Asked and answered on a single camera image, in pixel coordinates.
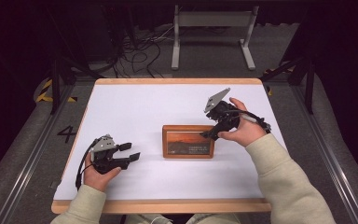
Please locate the yellow black hazard tape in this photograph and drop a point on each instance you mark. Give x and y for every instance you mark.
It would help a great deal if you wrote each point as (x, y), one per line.
(269, 90)
(45, 93)

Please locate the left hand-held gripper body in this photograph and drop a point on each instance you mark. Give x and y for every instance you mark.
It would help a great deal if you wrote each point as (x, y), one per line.
(105, 155)

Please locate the white metal stand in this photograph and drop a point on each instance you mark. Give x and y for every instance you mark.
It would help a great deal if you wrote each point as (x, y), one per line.
(213, 19)

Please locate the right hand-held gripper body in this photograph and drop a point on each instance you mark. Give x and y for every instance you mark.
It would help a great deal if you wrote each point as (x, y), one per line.
(225, 116)

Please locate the aluminium floor rail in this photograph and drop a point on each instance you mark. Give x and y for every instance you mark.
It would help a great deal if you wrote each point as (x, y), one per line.
(31, 161)
(329, 149)

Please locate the person's right hand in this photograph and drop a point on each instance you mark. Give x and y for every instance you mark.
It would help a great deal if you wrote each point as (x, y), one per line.
(248, 132)

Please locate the person's left hand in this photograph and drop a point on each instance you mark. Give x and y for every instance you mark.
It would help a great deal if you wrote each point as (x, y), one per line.
(96, 179)

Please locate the black metal stand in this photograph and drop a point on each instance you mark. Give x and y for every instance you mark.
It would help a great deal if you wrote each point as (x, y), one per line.
(309, 84)
(55, 87)

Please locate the wooden picture frame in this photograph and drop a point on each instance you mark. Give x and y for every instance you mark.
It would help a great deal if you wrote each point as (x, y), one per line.
(186, 144)

